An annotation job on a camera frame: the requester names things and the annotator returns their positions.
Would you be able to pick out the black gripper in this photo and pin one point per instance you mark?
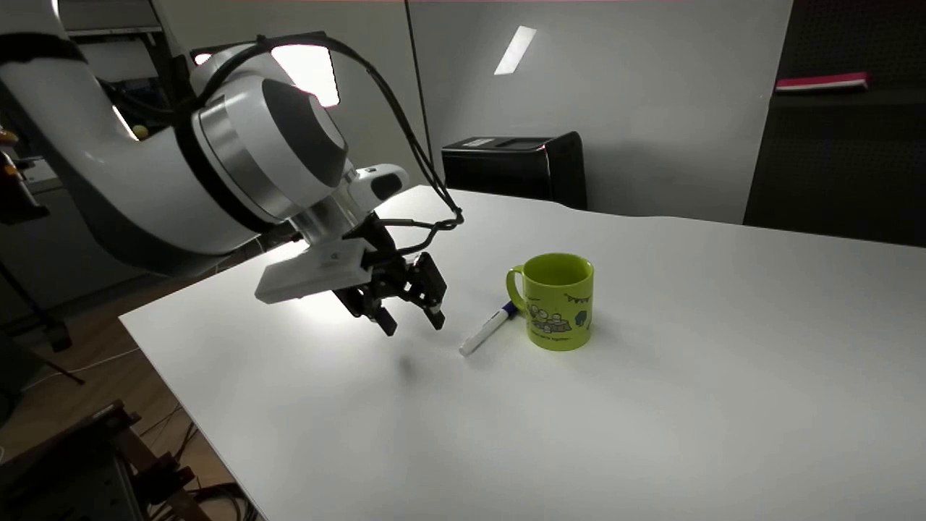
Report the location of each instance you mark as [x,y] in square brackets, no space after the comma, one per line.
[391,272]

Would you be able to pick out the white marker pen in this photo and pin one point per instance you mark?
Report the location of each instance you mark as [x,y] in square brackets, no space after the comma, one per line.
[486,329]

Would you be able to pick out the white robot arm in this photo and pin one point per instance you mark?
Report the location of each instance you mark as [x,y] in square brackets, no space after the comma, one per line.
[259,154]

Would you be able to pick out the green ceramic mug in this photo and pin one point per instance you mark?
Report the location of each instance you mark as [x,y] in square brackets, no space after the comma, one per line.
[557,299]

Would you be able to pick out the black computer tower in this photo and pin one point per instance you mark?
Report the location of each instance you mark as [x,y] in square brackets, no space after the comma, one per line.
[520,165]

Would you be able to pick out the black shelf cabinet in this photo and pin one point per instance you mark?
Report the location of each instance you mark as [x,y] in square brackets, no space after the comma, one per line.
[848,162]

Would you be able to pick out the pink book on shelf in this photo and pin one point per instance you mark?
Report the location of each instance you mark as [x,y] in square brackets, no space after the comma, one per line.
[834,83]

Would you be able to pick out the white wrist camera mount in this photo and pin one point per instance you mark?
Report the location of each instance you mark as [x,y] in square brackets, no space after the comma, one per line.
[331,232]

